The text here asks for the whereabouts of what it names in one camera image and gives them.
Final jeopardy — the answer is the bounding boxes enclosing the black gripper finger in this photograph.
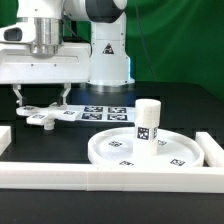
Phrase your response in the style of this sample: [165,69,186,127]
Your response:
[12,84,24,106]
[57,83,71,106]

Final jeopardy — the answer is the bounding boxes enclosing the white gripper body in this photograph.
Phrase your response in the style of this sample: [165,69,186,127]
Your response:
[0,43,91,84]

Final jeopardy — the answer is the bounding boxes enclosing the white cross table base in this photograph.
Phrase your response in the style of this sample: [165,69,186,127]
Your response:
[16,103,81,131]

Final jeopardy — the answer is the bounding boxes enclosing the white round table top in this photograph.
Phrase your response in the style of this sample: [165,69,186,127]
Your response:
[88,127,204,168]

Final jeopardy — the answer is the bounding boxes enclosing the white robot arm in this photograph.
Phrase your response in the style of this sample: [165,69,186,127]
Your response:
[0,0,134,105]

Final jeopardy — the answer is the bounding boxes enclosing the white marker tag sheet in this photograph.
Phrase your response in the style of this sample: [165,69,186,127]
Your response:
[68,105,135,123]

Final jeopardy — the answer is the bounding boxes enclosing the white left fence bar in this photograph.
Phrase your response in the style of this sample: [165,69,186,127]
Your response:
[0,126,12,156]

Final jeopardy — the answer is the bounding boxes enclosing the white fence bar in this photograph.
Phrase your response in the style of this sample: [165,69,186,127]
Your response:
[0,162,224,193]
[195,132,224,168]
[0,126,12,156]

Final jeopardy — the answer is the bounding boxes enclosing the white front fence bar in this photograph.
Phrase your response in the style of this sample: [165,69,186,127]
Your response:
[0,162,224,193]

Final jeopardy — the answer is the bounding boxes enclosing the white right fence bar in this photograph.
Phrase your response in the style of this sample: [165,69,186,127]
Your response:
[195,132,224,168]

